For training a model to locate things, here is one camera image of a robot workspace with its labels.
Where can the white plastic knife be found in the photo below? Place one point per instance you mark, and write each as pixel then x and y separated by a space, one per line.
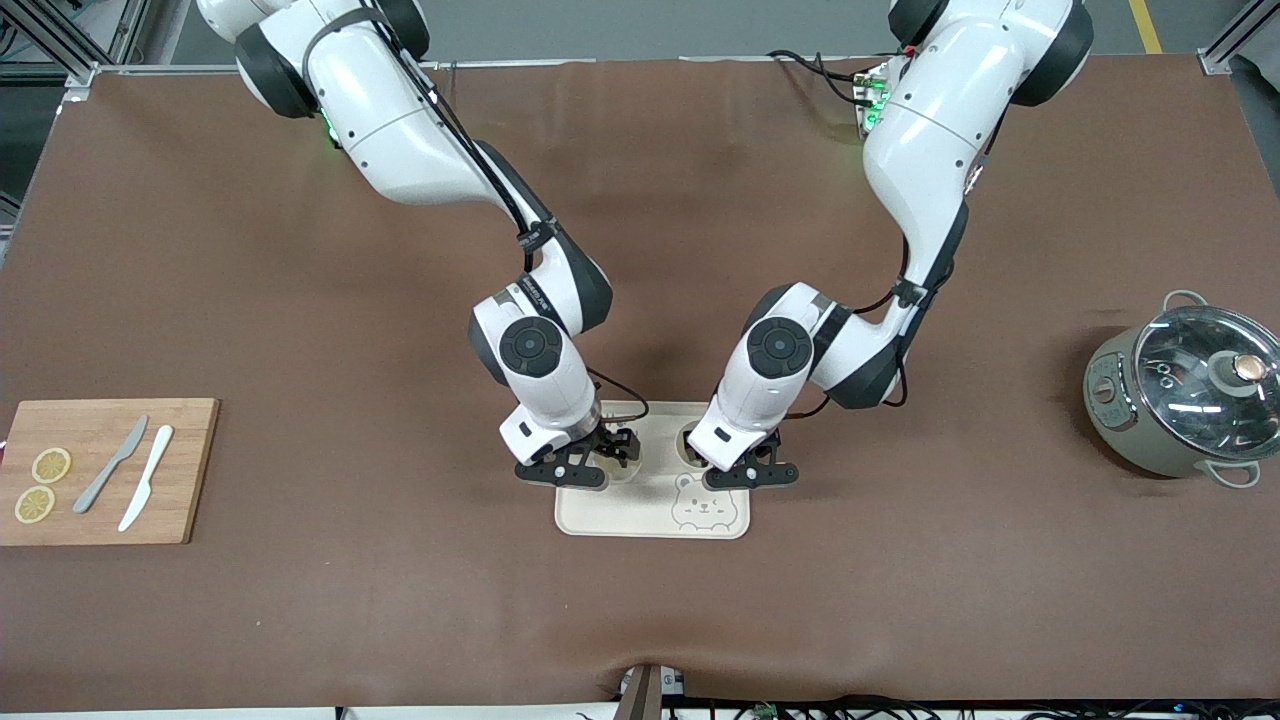
pixel 146 477

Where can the aluminium frame profile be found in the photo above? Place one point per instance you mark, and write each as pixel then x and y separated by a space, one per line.
pixel 60 40
pixel 1240 35

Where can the wooden cutting board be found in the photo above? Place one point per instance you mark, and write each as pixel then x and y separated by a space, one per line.
pixel 110 520

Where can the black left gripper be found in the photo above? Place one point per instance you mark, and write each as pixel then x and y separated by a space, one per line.
pixel 762 450

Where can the metal table edge bracket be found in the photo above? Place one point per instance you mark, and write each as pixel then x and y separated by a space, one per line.
pixel 645 695

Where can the dried lemon slice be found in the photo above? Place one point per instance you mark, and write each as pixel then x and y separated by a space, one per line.
pixel 35 504
pixel 51 465

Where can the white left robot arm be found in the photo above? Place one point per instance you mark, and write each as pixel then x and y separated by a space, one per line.
pixel 930 150

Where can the glass pot lid with knob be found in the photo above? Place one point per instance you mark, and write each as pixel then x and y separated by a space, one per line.
pixel 1185 400

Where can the circuit board with green lights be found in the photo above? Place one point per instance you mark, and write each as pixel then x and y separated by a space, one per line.
pixel 875 95

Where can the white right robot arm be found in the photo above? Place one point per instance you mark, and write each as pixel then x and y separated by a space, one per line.
pixel 400 130

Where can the grey plastic knife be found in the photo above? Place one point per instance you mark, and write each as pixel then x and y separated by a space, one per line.
pixel 111 463

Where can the cream tray with bear print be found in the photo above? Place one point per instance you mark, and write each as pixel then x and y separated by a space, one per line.
pixel 640 512

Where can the pale green electric cooking pot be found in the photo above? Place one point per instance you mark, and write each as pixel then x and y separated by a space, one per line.
pixel 1110 425

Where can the brown table mat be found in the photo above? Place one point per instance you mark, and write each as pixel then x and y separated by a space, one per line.
pixel 300 620

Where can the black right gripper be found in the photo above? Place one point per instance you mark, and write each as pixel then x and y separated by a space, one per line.
pixel 613 441

